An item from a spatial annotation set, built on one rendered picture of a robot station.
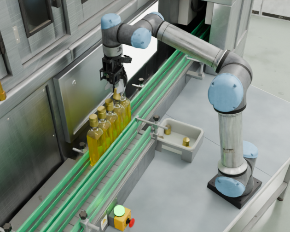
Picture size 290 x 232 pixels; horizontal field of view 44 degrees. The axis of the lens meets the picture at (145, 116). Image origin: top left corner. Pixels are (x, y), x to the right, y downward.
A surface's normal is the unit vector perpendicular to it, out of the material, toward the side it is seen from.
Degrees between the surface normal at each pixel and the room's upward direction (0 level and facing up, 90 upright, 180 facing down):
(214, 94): 80
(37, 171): 89
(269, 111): 0
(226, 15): 90
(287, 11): 90
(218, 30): 90
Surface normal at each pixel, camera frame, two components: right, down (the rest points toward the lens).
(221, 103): -0.49, 0.42
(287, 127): 0.00, -0.76
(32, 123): 0.89, 0.31
